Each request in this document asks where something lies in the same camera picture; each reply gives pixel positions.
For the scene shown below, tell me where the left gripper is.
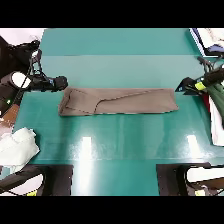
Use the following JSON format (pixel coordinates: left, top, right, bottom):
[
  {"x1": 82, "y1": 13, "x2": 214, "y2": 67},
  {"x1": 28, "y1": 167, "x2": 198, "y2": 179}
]
[{"x1": 49, "y1": 75, "x2": 70, "y2": 93}]

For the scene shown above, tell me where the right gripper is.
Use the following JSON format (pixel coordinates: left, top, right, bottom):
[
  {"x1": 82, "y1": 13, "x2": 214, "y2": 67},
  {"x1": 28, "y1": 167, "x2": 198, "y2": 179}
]
[{"x1": 174, "y1": 77, "x2": 203, "y2": 96}]

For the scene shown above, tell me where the beige-brown shirt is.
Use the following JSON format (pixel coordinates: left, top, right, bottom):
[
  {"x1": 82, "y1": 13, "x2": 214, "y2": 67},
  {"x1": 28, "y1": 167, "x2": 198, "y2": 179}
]
[{"x1": 58, "y1": 86, "x2": 180, "y2": 117}]

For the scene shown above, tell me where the red garment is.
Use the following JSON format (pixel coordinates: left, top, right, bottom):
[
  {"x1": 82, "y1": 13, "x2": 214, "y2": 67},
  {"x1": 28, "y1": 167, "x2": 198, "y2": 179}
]
[{"x1": 202, "y1": 94, "x2": 211, "y2": 112}]

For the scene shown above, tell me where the green garment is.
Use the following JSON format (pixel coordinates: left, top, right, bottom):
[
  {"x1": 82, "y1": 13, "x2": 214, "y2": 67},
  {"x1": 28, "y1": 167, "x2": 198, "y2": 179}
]
[{"x1": 207, "y1": 83, "x2": 224, "y2": 116}]

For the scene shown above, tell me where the white garment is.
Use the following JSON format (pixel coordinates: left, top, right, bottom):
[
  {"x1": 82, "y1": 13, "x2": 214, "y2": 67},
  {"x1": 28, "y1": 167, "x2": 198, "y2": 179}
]
[
  {"x1": 0, "y1": 126, "x2": 41, "y2": 168},
  {"x1": 209, "y1": 99, "x2": 224, "y2": 147}
]

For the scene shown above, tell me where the heap of clothes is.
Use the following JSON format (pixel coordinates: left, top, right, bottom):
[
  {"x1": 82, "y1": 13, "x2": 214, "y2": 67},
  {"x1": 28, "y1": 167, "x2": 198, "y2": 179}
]
[{"x1": 189, "y1": 28, "x2": 224, "y2": 58}]

